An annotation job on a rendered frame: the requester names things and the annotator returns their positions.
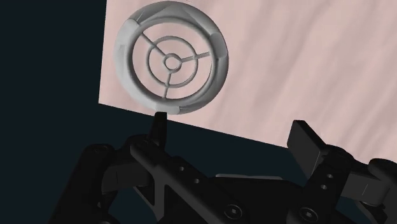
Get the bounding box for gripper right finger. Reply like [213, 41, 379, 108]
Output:
[286, 119, 397, 224]

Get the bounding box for grey round ring trivet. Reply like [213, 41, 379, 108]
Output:
[113, 0, 230, 116]

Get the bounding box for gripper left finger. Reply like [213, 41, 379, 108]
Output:
[46, 111, 246, 224]

